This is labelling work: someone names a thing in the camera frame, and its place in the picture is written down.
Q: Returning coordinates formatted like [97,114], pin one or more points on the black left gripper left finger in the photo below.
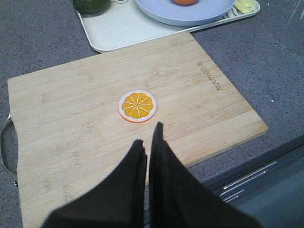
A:
[116,202]

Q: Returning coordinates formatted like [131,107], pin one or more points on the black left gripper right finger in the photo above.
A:
[179,200]

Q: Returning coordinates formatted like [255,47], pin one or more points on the light blue plate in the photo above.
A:
[199,13]

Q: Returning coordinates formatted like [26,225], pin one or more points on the orange fruit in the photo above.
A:
[185,2]

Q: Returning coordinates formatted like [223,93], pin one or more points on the cream rectangular tray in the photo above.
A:
[123,24]

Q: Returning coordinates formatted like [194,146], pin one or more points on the yellow item on tray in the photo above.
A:
[244,6]

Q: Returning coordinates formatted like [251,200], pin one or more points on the wooden cutting board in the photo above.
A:
[71,135]

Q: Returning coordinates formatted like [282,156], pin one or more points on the orange slice coaster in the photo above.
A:
[137,106]

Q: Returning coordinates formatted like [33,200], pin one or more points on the green lime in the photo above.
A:
[90,6]

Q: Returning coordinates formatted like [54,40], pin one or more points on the metal drawer handle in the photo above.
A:
[240,186]

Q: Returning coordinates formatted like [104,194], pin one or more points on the metal cutting board handle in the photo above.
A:
[9,149]

